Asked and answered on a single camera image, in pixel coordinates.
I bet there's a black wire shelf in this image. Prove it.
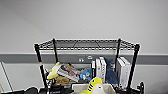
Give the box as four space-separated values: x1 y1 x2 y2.
33 37 141 94

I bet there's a blue bag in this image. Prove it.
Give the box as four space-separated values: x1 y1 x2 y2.
104 58 120 87

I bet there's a small blue toy pack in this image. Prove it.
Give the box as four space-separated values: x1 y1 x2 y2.
79 67 95 82

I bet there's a flat printed picture box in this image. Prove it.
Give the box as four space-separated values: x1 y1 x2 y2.
56 62 85 84

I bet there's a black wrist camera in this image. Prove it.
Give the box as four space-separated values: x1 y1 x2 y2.
136 80 146 93

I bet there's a yellow white bird plush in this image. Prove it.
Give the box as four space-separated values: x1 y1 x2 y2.
86 76 106 94

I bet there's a tall white box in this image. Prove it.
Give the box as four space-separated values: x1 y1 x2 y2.
91 56 108 85

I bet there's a pale spotted woven basket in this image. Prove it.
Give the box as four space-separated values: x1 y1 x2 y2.
71 82 118 94

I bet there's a white wall socket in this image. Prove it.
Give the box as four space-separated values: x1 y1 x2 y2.
78 57 85 64
87 55 94 61

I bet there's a large white box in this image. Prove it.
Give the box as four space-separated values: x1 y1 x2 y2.
115 56 133 91

